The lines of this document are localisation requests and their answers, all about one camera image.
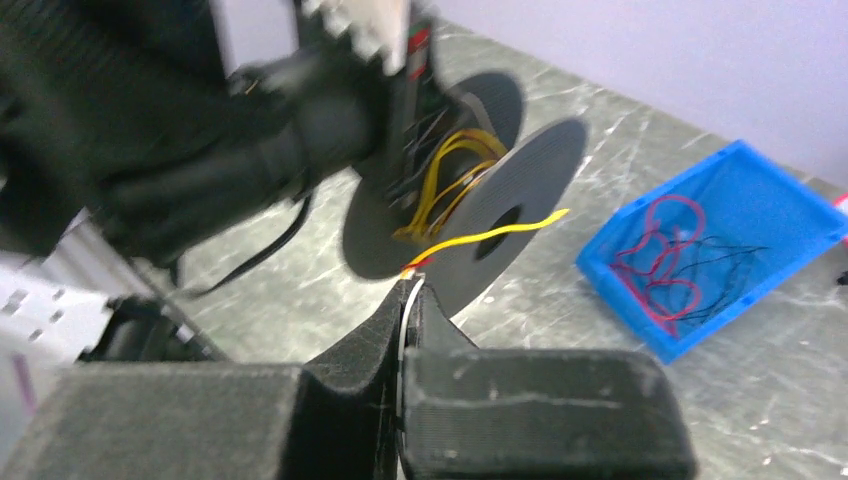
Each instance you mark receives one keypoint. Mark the grey perforated cable spool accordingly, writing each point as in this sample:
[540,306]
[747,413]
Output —
[487,206]

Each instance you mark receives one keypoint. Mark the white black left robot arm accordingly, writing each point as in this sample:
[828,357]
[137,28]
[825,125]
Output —
[123,108]

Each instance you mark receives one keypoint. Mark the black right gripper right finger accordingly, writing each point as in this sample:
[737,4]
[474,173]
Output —
[474,413]

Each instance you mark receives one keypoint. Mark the white board red frame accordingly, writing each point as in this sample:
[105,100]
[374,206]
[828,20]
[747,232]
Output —
[841,204]

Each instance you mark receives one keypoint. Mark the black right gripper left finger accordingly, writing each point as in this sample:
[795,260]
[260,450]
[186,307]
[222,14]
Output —
[330,418]

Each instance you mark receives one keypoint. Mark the blue plastic bin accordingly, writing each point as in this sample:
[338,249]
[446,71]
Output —
[687,258]

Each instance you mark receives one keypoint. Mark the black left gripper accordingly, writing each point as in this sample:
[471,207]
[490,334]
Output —
[409,110]

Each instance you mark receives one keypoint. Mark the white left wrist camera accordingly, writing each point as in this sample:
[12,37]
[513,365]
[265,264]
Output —
[395,33]

